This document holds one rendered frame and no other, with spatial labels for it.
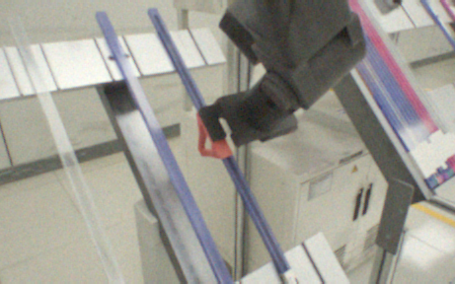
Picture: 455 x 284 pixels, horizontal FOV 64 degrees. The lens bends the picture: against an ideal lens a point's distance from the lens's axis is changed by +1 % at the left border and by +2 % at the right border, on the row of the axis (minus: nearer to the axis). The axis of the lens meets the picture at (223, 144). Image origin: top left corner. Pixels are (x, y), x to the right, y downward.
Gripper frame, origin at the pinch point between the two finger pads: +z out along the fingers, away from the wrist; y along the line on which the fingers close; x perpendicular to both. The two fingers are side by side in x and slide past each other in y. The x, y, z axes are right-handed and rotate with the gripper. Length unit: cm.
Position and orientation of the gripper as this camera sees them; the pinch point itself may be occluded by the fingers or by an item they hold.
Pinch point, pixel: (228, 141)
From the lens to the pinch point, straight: 52.4
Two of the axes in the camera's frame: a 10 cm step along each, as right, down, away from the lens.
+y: -7.9, 2.7, -5.6
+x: 4.4, 8.7, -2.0
